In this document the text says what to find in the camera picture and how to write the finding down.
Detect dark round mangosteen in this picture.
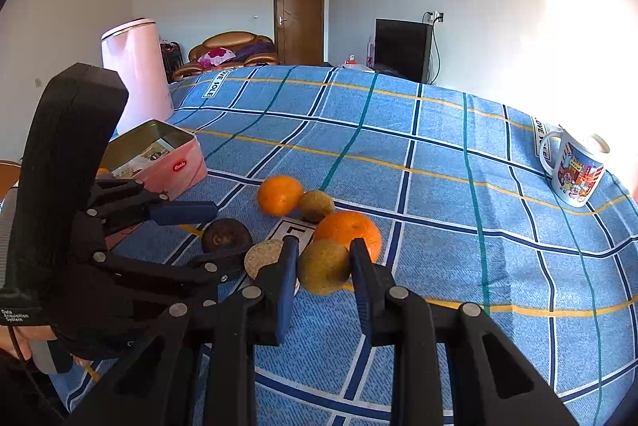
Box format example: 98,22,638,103
201,219,253,253

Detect cut mangosteen white top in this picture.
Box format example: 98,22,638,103
244,239,284,281

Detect brown round pear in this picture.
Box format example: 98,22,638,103
297,239,351,295

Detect small orange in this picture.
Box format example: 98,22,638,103
256,176,304,217

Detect large orange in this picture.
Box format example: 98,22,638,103
313,211,383,263

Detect brown kiwi fruit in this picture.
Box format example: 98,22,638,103
298,191,335,224

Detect person's left hand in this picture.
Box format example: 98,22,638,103
1,325,56,360

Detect pink biscuit tin box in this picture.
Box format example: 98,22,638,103
96,119,207,250

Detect pink electric kettle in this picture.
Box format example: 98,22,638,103
100,18,174,135

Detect brown leather armchair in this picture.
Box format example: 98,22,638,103
171,31,280,81

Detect blue plaid tablecloth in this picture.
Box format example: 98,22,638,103
49,64,638,426

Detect white cartoon printed mug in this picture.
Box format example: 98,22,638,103
539,129,610,208

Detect brown wooden door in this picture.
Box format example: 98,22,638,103
274,0,325,65

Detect black television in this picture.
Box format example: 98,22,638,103
372,19,433,83

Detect wall power socket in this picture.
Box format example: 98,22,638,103
424,11,445,25

